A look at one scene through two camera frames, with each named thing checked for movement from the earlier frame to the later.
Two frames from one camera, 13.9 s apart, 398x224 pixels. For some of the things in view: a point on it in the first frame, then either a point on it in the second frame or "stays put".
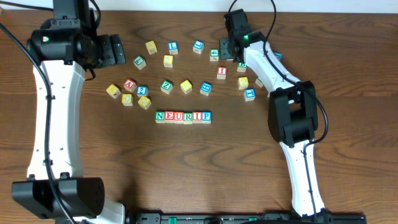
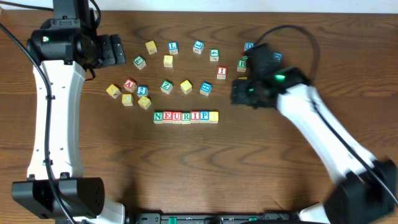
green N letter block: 160,117 stays put
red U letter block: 178,117 stays put
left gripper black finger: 119,53 stays put
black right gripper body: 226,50 → 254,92
